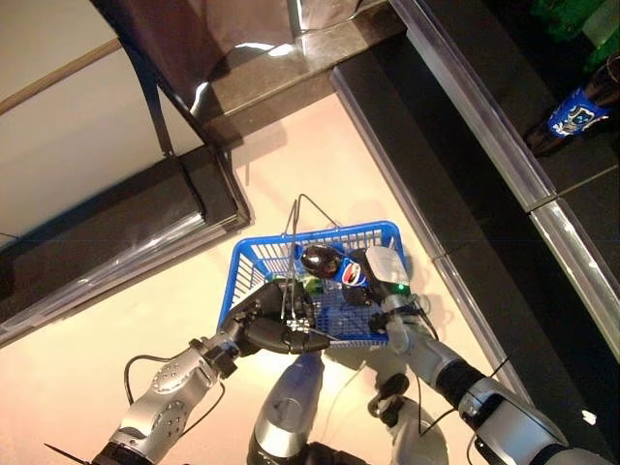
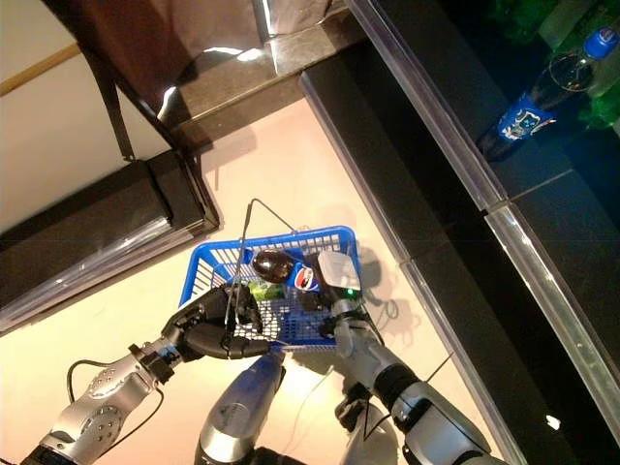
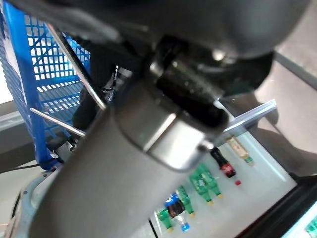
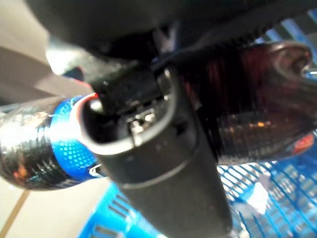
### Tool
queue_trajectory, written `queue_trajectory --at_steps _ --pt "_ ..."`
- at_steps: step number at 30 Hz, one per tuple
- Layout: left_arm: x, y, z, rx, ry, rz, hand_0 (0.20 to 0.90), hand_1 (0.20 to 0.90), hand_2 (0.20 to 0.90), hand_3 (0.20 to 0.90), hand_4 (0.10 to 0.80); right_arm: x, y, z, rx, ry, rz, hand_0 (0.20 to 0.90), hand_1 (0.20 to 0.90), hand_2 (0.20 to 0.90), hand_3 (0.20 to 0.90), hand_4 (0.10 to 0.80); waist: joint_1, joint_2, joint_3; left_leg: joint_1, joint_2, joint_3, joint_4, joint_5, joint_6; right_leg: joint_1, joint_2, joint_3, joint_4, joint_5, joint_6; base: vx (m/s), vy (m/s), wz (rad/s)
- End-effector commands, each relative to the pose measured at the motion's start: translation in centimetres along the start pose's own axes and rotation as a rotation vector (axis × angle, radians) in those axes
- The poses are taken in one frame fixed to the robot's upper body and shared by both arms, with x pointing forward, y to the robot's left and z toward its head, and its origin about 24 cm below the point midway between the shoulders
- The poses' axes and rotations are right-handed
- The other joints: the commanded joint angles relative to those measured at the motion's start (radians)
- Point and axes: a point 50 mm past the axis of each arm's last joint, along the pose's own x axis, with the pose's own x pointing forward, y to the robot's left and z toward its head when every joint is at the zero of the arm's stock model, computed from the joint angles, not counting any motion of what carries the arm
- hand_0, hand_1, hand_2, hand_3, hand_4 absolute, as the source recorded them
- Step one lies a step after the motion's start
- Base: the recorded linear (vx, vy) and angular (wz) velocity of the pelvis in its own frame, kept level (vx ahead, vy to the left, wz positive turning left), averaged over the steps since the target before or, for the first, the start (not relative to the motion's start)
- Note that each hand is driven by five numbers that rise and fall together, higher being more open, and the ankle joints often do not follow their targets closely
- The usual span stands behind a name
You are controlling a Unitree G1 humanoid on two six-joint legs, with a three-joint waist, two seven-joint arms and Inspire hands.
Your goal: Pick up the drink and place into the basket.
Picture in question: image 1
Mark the black robot waist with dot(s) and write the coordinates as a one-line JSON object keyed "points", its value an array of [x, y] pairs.
{"points": [[315, 455]]}

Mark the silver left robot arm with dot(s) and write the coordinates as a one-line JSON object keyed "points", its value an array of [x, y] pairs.
{"points": [[164, 402]]}

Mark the brown glossy side panel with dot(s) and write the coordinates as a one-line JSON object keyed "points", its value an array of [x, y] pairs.
{"points": [[194, 29]]}

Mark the Pepsi bottle patterned blue label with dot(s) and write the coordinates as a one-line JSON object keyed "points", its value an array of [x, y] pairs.
{"points": [[574, 118]]}

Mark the dark stone plinth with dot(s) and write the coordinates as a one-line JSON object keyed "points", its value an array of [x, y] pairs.
{"points": [[290, 82]]}

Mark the black metal bracket strip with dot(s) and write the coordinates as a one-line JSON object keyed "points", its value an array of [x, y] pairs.
{"points": [[155, 114]]}

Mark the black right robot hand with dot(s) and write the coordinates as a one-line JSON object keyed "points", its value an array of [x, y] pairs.
{"points": [[358, 290]]}

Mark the black shelf board clear rail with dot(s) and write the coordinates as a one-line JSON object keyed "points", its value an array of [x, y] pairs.
{"points": [[412, 121], [533, 339], [508, 72], [600, 208]]}

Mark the silver left robot leg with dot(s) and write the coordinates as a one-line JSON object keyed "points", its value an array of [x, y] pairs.
{"points": [[286, 412]]}

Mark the blue plastic shopping basket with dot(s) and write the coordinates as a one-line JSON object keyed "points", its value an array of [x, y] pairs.
{"points": [[315, 233]]}

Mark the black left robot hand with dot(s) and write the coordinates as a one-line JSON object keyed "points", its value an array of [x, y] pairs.
{"points": [[271, 334]]}

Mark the grey right wrist camera housing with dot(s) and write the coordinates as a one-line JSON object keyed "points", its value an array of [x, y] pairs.
{"points": [[387, 264]]}

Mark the silver robot leg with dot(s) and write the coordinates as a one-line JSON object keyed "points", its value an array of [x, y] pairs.
{"points": [[416, 436], [286, 412]]}

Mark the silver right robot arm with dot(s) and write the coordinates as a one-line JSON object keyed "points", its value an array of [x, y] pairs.
{"points": [[508, 421]]}

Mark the low black display shelf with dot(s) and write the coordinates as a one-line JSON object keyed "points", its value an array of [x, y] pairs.
{"points": [[121, 232]]}

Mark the green bottle in basket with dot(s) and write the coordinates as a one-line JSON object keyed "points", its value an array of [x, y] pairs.
{"points": [[312, 286]]}

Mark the silver right robot leg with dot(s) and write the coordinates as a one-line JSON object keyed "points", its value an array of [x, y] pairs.
{"points": [[416, 436]]}

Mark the white paper scrap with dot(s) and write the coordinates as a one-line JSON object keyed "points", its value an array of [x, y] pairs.
{"points": [[589, 417]]}

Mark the Pepsi bottle blue cap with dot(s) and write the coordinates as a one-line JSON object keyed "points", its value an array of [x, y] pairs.
{"points": [[319, 261]]}

